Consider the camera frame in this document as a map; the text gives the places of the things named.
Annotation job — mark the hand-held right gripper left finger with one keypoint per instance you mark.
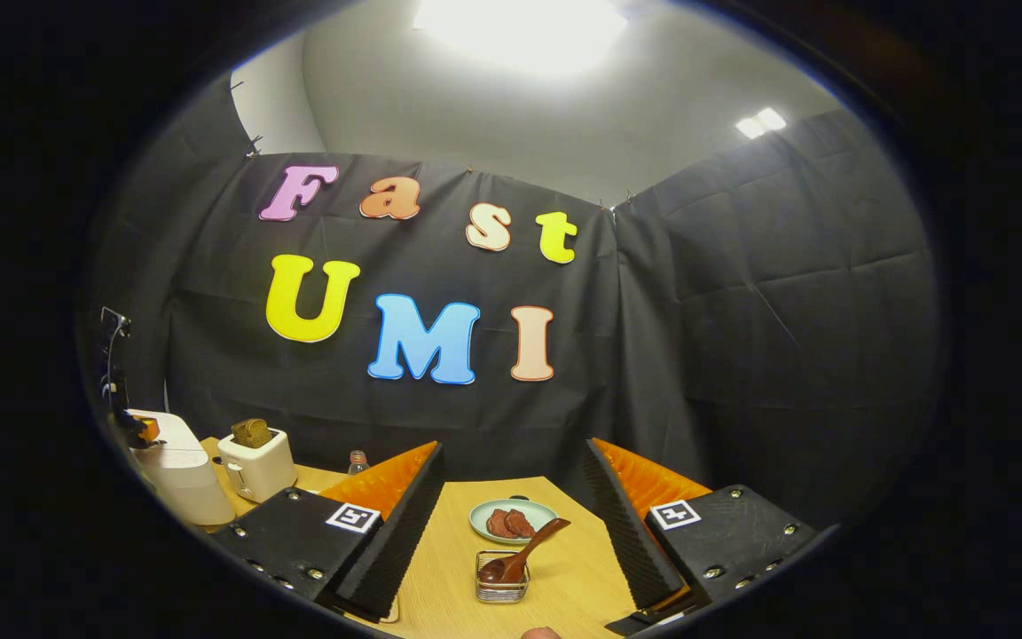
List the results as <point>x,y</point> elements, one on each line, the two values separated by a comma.
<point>400,541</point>

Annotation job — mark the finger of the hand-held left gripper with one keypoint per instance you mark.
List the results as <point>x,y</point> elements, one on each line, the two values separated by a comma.
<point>147,430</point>

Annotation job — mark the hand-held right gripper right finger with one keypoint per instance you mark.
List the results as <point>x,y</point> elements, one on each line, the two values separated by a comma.
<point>631,541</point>

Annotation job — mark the white rice cooker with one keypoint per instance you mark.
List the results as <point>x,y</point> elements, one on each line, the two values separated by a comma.
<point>183,479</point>

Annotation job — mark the brown wooden spoon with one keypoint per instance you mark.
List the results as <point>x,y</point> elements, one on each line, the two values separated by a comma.
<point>529,548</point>

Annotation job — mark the light green plate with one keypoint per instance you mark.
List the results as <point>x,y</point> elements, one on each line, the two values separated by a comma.
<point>484,515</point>

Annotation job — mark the clear plastic water bottle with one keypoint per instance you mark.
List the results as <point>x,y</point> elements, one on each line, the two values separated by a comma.
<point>358,463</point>

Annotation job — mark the reddish brown meat slice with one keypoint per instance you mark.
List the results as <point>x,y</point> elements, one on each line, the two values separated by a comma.
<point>522,524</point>
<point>499,524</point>

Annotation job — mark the brown toast slice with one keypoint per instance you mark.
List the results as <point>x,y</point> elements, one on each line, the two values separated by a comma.
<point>252,433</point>

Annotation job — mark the white toaster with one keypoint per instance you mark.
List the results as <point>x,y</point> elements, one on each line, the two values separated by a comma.
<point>263,470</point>

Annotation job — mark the black backdrop cloth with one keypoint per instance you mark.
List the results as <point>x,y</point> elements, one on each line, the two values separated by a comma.
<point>697,311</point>

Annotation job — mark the ceiling light panel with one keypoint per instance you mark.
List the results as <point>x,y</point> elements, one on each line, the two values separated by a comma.
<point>761,122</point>
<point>520,31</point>

